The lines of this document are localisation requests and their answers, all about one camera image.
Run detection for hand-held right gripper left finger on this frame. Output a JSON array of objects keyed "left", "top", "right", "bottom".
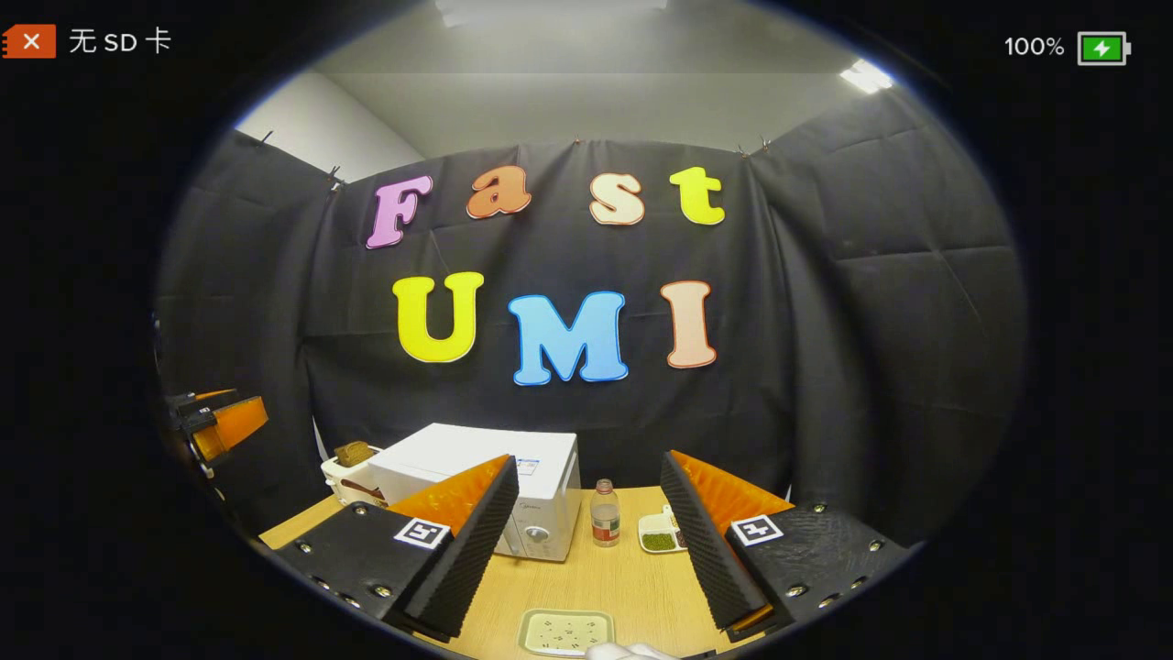
[{"left": 275, "top": 453, "right": 521, "bottom": 641}]

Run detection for black backdrop cloth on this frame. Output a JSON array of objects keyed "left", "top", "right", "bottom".
[{"left": 154, "top": 87, "right": 1027, "bottom": 551}]

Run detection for white toaster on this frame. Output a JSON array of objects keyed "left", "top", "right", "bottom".
[{"left": 321, "top": 449, "right": 388, "bottom": 507}]

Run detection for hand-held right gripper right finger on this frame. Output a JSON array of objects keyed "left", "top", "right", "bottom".
[{"left": 660, "top": 449, "right": 917, "bottom": 643}]

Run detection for white microwave oven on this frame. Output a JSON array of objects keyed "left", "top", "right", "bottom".
[{"left": 367, "top": 423, "right": 583, "bottom": 563}]

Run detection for white divided bean dish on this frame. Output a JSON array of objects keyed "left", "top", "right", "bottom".
[{"left": 638, "top": 504, "right": 688, "bottom": 555}]

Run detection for pale green square plate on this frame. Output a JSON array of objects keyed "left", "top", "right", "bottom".
[{"left": 518, "top": 609, "right": 615, "bottom": 657}]

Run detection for clear bottle red label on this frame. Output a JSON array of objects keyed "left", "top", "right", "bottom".
[{"left": 590, "top": 478, "right": 621, "bottom": 548}]

